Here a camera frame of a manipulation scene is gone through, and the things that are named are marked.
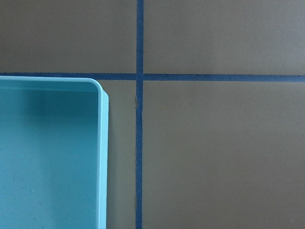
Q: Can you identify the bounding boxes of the light blue plastic bin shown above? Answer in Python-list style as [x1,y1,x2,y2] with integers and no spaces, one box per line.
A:
[0,76,109,229]

